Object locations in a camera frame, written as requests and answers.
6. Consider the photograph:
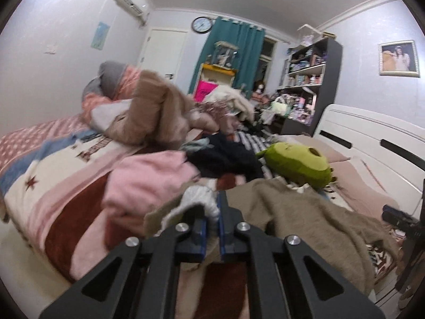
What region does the grey pillow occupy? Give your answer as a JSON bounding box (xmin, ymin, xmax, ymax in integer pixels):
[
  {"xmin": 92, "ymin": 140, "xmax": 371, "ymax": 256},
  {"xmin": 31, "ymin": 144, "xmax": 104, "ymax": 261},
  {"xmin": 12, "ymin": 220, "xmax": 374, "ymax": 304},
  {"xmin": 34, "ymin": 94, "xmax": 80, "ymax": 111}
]
[{"xmin": 81, "ymin": 61, "xmax": 128, "ymax": 101}]

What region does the white door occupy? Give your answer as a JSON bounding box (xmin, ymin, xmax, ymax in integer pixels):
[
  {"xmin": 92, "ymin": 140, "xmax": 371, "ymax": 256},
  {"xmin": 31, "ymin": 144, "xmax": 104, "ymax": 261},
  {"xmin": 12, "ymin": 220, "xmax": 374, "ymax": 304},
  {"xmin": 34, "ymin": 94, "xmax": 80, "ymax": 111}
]
[{"xmin": 138, "ymin": 27, "xmax": 188, "ymax": 83}]

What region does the teal curtain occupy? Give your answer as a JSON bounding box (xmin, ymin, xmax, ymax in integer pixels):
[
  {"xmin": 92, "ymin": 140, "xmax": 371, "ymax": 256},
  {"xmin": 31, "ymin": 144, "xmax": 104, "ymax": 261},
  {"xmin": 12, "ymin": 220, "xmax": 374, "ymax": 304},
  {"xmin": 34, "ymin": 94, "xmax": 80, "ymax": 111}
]
[{"xmin": 188, "ymin": 16, "xmax": 265, "ymax": 97}]

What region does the round wall clock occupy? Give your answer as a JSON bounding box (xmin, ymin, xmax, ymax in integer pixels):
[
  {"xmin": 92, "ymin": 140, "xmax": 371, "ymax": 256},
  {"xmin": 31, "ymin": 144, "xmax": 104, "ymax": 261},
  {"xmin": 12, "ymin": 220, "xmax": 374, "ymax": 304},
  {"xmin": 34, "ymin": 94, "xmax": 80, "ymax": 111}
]
[{"xmin": 191, "ymin": 16, "xmax": 213, "ymax": 34}]

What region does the dark bookshelf with items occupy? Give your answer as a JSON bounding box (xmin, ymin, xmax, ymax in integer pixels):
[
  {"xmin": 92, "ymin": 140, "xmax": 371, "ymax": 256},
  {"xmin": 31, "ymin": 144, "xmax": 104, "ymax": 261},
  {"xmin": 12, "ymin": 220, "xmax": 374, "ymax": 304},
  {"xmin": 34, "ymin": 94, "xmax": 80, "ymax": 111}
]
[{"xmin": 259, "ymin": 37, "xmax": 343, "ymax": 135}]

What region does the framed wall photo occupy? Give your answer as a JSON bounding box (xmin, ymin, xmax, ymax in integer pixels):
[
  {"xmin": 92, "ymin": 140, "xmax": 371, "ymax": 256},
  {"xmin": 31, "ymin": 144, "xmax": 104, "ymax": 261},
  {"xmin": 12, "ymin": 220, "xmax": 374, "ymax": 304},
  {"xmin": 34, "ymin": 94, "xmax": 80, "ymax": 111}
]
[{"xmin": 379, "ymin": 40, "xmax": 420, "ymax": 78}]

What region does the white bed headboard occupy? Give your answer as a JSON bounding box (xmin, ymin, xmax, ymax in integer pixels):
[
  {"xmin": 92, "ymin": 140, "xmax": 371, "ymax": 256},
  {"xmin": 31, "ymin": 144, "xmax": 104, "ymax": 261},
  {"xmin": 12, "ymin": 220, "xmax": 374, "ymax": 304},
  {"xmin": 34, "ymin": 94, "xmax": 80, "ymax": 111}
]
[{"xmin": 313, "ymin": 104, "xmax": 425, "ymax": 218}]

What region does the striped star fleece blanket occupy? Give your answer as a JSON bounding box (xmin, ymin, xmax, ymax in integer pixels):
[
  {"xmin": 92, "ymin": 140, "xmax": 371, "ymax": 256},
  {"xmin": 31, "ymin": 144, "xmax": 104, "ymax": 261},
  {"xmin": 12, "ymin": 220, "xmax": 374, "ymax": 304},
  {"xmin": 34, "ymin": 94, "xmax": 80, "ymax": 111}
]
[{"xmin": 0, "ymin": 129, "xmax": 253, "ymax": 319}]

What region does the light blue wall poster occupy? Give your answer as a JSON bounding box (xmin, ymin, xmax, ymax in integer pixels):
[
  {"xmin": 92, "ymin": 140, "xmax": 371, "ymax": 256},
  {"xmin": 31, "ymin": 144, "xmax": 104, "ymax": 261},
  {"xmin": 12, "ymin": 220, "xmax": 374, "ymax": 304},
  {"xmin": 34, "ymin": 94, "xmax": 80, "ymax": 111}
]
[{"xmin": 91, "ymin": 22, "xmax": 110, "ymax": 51}]

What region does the cream clothes pile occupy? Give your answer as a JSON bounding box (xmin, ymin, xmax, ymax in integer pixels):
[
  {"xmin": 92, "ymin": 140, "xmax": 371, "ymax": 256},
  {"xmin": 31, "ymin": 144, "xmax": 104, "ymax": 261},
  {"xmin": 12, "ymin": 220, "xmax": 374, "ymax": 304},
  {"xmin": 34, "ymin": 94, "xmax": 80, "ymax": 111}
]
[{"xmin": 202, "ymin": 85, "xmax": 255, "ymax": 123}]

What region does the dark navy garment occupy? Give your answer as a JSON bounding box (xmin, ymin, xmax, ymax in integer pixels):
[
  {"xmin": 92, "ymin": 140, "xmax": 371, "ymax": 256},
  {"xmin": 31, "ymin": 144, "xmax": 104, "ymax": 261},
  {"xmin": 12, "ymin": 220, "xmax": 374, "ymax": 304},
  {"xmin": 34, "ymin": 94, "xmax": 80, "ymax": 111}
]
[{"xmin": 186, "ymin": 133, "xmax": 264, "ymax": 182}]

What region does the green avocado plush toy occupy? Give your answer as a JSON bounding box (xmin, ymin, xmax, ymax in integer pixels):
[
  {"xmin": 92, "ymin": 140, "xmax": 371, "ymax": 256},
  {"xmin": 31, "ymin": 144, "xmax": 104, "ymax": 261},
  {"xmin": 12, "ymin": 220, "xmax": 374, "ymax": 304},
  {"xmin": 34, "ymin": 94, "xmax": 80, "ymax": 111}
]
[{"xmin": 256, "ymin": 142, "xmax": 333, "ymax": 189}]

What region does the brown pink crumpled duvet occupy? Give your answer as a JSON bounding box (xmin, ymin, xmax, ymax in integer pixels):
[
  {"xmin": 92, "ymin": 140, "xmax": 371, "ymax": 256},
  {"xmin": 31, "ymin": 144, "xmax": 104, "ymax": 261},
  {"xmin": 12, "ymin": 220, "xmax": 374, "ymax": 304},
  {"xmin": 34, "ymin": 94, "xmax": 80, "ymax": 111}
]
[{"xmin": 81, "ymin": 64, "xmax": 240, "ymax": 149}]

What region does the yellow cabinet with display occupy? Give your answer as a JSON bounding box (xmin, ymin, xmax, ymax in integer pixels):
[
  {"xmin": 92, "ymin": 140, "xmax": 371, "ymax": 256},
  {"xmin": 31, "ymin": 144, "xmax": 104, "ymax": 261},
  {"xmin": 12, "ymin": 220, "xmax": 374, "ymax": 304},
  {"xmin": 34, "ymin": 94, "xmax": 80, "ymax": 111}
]
[{"xmin": 195, "ymin": 41, "xmax": 239, "ymax": 88}]

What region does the pink bag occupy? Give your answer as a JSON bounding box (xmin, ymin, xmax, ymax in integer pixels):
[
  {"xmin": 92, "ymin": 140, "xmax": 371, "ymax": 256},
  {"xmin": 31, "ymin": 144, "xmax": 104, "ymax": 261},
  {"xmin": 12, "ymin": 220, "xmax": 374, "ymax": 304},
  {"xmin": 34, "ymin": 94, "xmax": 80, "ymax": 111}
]
[{"xmin": 193, "ymin": 80, "xmax": 218, "ymax": 102}]

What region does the pink knit pillow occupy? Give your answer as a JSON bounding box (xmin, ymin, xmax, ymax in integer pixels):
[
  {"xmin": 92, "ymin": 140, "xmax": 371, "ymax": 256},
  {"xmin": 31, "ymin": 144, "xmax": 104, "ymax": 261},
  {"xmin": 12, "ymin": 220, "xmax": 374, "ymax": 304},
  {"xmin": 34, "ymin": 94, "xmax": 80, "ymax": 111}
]
[{"xmin": 284, "ymin": 135, "xmax": 400, "ymax": 220}]

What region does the taupe knit sweater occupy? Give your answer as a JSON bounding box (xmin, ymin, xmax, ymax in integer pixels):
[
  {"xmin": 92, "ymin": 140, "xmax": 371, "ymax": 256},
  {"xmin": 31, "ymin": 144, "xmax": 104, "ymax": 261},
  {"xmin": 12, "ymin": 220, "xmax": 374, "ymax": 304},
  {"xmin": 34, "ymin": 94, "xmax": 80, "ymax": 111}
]
[{"xmin": 143, "ymin": 178, "xmax": 399, "ymax": 295}]

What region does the pink fleece garment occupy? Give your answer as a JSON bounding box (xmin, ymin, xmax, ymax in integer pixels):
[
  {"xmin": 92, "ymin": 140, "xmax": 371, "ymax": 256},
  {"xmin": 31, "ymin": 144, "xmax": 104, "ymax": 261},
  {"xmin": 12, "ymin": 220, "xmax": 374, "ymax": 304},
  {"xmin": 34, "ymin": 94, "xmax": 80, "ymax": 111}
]
[{"xmin": 101, "ymin": 150, "xmax": 199, "ymax": 246}]

